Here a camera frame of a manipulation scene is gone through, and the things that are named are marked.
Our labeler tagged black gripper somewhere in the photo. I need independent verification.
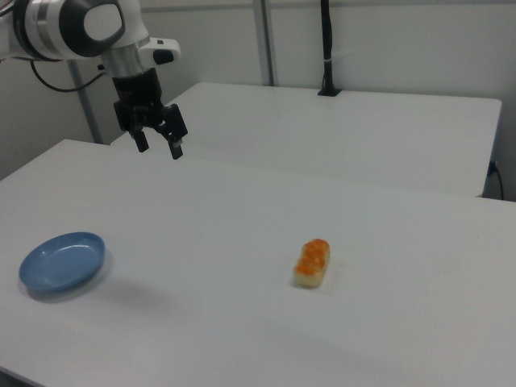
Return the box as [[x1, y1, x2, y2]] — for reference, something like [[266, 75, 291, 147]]
[[111, 67, 189, 160]]

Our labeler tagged blue plastic plate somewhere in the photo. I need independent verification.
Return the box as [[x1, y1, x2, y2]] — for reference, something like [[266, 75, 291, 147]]
[[19, 231, 107, 293]]

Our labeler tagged orange-topped bread loaf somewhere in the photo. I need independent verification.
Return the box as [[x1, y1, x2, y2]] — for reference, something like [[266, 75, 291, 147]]
[[292, 239, 333, 289]]

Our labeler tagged white back table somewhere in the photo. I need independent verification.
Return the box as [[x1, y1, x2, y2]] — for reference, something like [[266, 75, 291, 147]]
[[110, 82, 503, 198]]

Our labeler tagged grey metal frame post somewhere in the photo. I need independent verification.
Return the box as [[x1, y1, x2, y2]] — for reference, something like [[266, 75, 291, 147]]
[[65, 60, 102, 144], [252, 0, 276, 86]]

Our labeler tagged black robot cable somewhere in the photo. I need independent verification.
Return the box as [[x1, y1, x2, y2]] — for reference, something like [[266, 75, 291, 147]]
[[31, 60, 106, 93]]

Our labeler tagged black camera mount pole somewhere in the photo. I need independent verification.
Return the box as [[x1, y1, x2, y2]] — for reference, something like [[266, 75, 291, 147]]
[[317, 0, 342, 98]]

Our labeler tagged black power cable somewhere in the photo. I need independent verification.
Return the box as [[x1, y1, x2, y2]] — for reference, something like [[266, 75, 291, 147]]
[[488, 160, 505, 200]]

